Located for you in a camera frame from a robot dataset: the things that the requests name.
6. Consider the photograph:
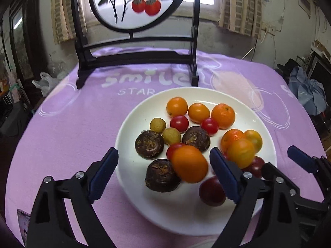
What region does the printed card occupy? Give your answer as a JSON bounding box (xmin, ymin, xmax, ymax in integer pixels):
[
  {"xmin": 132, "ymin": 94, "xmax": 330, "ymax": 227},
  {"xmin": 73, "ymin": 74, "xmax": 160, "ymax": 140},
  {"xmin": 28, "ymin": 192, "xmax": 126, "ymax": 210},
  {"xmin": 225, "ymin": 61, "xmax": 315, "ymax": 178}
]
[{"xmin": 17, "ymin": 209, "xmax": 31, "ymax": 246}]

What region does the orange tomato top left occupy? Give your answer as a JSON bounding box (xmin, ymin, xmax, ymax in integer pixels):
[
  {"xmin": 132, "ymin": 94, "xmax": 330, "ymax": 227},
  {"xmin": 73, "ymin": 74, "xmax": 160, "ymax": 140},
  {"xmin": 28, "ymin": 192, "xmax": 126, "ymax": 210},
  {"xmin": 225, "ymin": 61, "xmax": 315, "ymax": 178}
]
[{"xmin": 166, "ymin": 97, "xmax": 188, "ymax": 117}]

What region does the black hat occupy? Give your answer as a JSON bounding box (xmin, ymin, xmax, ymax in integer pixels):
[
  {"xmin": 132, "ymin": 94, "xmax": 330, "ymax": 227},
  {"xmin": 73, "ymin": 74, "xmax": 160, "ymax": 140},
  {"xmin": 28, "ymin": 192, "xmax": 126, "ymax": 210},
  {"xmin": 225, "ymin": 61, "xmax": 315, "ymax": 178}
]
[{"xmin": 277, "ymin": 59, "xmax": 302, "ymax": 76}]

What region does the white cable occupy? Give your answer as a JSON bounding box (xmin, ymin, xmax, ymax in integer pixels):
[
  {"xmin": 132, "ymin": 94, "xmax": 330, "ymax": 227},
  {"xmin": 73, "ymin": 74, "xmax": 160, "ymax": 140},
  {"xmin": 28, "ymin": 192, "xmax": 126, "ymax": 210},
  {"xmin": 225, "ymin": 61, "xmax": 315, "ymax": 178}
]
[{"xmin": 242, "ymin": 31, "xmax": 269, "ymax": 60}]

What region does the dark purple tomato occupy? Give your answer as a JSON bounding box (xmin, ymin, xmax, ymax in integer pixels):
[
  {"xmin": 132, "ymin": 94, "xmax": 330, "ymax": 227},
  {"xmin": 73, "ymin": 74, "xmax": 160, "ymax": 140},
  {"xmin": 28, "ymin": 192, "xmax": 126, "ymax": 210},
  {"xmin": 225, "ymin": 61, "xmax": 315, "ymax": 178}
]
[
  {"xmin": 199, "ymin": 176, "xmax": 227, "ymax": 207},
  {"xmin": 242, "ymin": 156, "xmax": 265, "ymax": 179}
]

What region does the dimpled mandarin orange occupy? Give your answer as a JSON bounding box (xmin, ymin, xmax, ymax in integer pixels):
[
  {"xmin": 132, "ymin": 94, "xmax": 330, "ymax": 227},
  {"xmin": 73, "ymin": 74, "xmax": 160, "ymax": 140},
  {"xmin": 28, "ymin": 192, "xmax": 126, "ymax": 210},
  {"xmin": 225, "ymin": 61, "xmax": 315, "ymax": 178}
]
[
  {"xmin": 211, "ymin": 104, "xmax": 236, "ymax": 130},
  {"xmin": 220, "ymin": 129, "xmax": 246, "ymax": 155}
]

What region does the yellow-orange tomato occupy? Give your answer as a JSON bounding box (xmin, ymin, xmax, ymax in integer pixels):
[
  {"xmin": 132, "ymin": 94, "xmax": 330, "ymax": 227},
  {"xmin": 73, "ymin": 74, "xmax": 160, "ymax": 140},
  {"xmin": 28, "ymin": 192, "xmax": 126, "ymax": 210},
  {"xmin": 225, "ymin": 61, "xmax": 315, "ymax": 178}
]
[
  {"xmin": 244, "ymin": 130, "xmax": 263, "ymax": 154},
  {"xmin": 227, "ymin": 138, "xmax": 255, "ymax": 169}
]

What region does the purple printed blanket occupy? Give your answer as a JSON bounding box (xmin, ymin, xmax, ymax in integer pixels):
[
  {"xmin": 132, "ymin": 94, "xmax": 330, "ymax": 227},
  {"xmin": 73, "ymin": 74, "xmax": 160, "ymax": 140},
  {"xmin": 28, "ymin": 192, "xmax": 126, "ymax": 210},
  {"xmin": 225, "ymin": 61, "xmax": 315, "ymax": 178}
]
[{"xmin": 5, "ymin": 47, "xmax": 327, "ymax": 248}]

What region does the white round plate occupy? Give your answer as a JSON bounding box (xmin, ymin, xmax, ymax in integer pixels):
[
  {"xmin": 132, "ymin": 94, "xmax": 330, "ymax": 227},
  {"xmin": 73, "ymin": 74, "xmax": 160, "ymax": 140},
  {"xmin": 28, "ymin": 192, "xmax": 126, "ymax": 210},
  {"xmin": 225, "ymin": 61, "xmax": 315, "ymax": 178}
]
[{"xmin": 115, "ymin": 87, "xmax": 278, "ymax": 235}]

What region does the cluttered shelf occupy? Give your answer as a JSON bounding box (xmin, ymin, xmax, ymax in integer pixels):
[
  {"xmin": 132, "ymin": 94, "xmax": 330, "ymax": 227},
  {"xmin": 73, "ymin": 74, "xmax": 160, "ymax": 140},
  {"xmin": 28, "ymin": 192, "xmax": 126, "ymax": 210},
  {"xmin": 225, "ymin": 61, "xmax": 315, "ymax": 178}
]
[{"xmin": 0, "ymin": 52, "xmax": 34, "ymax": 135}]

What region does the wall vent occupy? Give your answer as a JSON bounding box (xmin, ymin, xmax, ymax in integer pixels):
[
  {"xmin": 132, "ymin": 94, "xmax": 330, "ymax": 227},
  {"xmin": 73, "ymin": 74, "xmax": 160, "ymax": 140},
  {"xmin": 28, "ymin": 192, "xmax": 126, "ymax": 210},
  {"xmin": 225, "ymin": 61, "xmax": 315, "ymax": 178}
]
[{"xmin": 297, "ymin": 0, "xmax": 312, "ymax": 18}]

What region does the blue clothes pile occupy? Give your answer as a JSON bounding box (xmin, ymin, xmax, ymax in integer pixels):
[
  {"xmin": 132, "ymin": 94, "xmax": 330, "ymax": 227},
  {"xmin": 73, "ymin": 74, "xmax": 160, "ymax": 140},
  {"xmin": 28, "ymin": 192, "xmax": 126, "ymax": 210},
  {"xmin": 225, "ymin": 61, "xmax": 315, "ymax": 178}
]
[{"xmin": 288, "ymin": 67, "xmax": 327, "ymax": 115}]

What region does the orange tomato top middle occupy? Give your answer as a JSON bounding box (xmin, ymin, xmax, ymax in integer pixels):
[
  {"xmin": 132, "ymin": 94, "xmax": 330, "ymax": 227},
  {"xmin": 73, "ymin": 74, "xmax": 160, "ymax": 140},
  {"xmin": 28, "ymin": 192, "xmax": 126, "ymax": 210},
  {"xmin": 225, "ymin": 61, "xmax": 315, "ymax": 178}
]
[{"xmin": 188, "ymin": 103, "xmax": 210, "ymax": 123}]

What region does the white plastic bag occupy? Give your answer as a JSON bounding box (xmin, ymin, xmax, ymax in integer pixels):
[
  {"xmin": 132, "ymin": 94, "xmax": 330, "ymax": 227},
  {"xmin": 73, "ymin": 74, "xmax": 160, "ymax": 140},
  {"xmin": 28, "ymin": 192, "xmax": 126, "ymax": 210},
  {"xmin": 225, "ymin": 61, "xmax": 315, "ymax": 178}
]
[{"xmin": 32, "ymin": 72, "xmax": 61, "ymax": 97}]

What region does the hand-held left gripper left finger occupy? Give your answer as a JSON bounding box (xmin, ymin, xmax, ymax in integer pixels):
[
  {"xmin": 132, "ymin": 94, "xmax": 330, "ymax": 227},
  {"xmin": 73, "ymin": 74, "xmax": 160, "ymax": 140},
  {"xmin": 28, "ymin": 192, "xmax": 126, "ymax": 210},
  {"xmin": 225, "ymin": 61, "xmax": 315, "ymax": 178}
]
[{"xmin": 26, "ymin": 147, "xmax": 119, "ymax": 248}]

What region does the dark brown water chestnut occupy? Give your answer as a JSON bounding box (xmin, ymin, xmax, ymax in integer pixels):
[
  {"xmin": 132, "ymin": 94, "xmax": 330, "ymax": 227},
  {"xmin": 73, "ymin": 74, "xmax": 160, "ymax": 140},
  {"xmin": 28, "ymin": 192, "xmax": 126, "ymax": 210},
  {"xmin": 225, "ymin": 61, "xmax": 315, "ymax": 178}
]
[
  {"xmin": 182, "ymin": 126, "xmax": 210, "ymax": 152},
  {"xmin": 135, "ymin": 130, "xmax": 165, "ymax": 160},
  {"xmin": 145, "ymin": 159, "xmax": 181, "ymax": 193}
]

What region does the red cherry tomato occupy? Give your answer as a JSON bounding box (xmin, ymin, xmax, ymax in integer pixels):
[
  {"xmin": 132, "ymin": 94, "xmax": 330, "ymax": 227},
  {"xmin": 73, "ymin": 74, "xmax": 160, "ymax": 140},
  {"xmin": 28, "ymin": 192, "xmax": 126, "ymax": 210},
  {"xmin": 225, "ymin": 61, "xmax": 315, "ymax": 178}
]
[
  {"xmin": 170, "ymin": 115, "xmax": 189, "ymax": 133},
  {"xmin": 201, "ymin": 118, "xmax": 219, "ymax": 136},
  {"xmin": 166, "ymin": 143, "xmax": 185, "ymax": 161}
]

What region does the orange tomato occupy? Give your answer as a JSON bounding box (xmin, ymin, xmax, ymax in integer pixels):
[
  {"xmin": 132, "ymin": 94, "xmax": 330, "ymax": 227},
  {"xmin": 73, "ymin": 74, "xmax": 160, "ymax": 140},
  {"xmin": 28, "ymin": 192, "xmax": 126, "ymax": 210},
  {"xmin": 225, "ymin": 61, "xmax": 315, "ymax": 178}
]
[
  {"xmin": 166, "ymin": 97, "xmax": 188, "ymax": 117},
  {"xmin": 188, "ymin": 103, "xmax": 210, "ymax": 123}
]

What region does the black framed panel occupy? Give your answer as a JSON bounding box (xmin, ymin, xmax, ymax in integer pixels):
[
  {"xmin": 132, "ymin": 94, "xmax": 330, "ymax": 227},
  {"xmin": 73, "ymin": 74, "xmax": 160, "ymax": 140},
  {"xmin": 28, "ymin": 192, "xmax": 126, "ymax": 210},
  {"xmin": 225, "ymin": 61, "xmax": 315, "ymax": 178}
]
[{"xmin": 309, "ymin": 52, "xmax": 331, "ymax": 88}]

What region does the tan longan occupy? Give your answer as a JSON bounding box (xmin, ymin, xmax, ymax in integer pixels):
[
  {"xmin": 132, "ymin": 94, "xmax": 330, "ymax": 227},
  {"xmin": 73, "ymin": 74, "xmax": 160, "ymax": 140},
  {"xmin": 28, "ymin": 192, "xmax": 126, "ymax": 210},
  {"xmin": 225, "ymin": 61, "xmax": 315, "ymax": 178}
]
[
  {"xmin": 150, "ymin": 117, "xmax": 166, "ymax": 133},
  {"xmin": 162, "ymin": 128, "xmax": 181, "ymax": 145}
]

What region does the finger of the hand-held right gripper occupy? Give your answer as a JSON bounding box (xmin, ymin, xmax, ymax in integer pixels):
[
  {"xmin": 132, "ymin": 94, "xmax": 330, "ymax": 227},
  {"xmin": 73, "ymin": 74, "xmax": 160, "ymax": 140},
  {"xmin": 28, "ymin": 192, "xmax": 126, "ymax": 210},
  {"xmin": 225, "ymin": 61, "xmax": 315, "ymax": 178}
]
[
  {"xmin": 288, "ymin": 145, "xmax": 331, "ymax": 184},
  {"xmin": 261, "ymin": 162, "xmax": 299, "ymax": 203}
]

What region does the beige checked curtain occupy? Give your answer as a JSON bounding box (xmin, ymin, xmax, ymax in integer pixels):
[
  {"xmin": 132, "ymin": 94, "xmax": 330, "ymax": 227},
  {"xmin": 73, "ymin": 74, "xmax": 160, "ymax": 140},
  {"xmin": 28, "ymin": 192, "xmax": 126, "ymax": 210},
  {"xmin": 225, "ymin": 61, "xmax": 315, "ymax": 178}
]
[
  {"xmin": 52, "ymin": 0, "xmax": 88, "ymax": 44},
  {"xmin": 218, "ymin": 0, "xmax": 263, "ymax": 39}
]

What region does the black framed decorative screen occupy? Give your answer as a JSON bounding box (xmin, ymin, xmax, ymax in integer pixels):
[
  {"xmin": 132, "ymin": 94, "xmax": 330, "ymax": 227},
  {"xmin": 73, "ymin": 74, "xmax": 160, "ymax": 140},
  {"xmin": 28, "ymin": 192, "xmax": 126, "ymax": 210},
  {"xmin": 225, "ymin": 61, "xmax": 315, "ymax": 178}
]
[{"xmin": 70, "ymin": 0, "xmax": 201, "ymax": 89}]

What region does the dark wooden cabinet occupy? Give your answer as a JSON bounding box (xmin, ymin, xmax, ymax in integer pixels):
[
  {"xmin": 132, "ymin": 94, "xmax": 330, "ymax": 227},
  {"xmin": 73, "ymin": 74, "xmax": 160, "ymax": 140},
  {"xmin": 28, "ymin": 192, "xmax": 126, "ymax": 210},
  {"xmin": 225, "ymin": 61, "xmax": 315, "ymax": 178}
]
[{"xmin": 0, "ymin": 2, "xmax": 44, "ymax": 83}]

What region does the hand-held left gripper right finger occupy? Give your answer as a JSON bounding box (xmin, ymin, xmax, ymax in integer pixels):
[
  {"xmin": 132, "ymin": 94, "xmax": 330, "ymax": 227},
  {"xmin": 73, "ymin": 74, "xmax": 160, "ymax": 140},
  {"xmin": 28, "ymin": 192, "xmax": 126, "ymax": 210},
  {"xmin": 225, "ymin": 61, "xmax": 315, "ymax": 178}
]
[{"xmin": 209, "ymin": 147, "xmax": 302, "ymax": 248}]

